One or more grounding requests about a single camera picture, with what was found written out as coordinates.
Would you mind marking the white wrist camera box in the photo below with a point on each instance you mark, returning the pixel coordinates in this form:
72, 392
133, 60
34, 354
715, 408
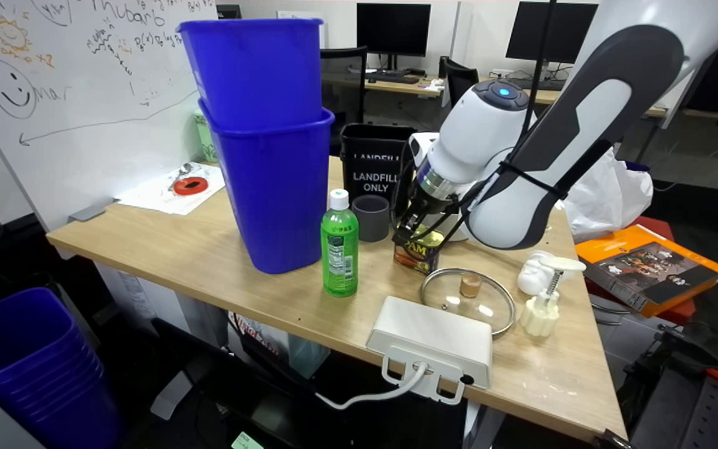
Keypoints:
426, 151

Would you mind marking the black mesh office chair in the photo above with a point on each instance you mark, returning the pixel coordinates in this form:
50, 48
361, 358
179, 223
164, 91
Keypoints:
342, 82

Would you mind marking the blue plastic waste bin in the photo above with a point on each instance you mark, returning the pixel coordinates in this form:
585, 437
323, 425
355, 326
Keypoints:
275, 201
250, 75

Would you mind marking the black landfill bin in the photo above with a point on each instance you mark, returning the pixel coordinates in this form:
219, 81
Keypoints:
376, 166

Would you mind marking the black keyboard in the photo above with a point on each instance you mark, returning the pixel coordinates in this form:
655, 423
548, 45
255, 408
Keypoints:
393, 75

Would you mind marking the grey cup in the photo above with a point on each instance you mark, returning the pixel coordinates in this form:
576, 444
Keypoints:
371, 220

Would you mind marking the whiteboard with writing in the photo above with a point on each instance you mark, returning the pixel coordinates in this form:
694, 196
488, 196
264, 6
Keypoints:
87, 91

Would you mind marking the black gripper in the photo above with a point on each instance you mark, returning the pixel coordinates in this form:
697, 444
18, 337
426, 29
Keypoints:
438, 196

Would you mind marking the white round object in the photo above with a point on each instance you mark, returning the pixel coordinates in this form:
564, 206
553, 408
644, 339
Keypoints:
529, 278

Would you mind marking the yellow labelled meat can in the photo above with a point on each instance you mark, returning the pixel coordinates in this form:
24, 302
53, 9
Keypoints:
423, 252

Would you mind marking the green bottle white cap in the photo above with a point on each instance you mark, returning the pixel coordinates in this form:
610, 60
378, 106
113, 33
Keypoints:
340, 251

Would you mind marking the pale green bottle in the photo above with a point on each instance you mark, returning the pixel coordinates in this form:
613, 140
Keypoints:
203, 140

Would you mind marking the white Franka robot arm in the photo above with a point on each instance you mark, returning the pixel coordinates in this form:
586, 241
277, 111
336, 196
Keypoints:
593, 109

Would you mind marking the orange book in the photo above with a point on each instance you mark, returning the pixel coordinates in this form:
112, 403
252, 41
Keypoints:
650, 275

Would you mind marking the stack of blue bins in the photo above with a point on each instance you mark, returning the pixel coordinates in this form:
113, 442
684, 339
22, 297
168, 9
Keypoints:
37, 374

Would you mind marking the white pump soap dispenser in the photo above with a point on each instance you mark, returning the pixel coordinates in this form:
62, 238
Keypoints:
540, 314

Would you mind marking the grey whiteboard eraser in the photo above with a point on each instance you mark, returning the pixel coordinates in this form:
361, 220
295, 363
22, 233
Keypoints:
93, 210

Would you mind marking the glass pot lid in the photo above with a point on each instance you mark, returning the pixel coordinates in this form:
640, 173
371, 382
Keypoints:
447, 302

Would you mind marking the white paper sheet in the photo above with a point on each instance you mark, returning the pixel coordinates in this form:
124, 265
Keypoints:
153, 198

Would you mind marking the white plastic bag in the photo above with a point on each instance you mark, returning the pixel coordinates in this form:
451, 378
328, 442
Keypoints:
618, 201

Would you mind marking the black stand with orange part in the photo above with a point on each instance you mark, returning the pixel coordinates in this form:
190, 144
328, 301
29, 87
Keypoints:
692, 399

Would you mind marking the red tape roll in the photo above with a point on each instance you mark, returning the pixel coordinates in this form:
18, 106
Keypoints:
176, 186

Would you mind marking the wooden office desk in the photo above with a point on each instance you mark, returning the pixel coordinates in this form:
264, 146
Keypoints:
399, 86

